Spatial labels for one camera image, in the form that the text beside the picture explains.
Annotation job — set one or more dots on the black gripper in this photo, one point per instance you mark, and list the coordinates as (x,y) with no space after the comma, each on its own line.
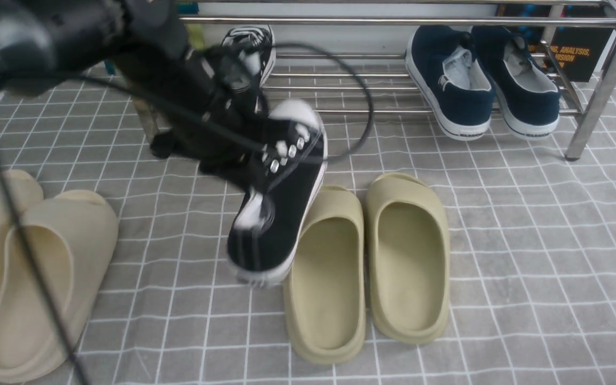
(222,131)

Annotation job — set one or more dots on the black canvas sneaker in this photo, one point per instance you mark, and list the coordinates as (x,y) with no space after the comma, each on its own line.
(279,183)
(261,58)

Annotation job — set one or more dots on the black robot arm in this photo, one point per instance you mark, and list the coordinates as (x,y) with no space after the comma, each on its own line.
(44,43)

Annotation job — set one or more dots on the metal shoe rack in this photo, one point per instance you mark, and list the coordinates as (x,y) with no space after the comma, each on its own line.
(587,118)

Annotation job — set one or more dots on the left olive green slide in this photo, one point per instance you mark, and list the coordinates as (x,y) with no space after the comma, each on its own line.
(324,293)

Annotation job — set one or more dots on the olive green slide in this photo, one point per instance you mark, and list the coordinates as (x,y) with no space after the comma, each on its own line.
(324,293)
(408,245)

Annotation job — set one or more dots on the right olive green slide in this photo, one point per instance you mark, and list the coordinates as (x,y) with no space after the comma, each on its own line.
(408,245)

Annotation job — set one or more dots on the left navy blue sneaker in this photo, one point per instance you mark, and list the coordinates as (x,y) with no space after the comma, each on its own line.
(444,65)

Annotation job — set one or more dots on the navy blue sneaker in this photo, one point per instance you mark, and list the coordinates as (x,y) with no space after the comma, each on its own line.
(528,99)
(444,65)

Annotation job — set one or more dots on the right navy blue sneaker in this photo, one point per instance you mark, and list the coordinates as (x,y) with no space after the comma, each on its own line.
(528,99)

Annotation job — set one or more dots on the grey checked floor mat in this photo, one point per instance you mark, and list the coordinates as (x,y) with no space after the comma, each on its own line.
(533,238)

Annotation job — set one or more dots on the black box orange text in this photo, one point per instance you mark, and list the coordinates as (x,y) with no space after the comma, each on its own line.
(577,49)

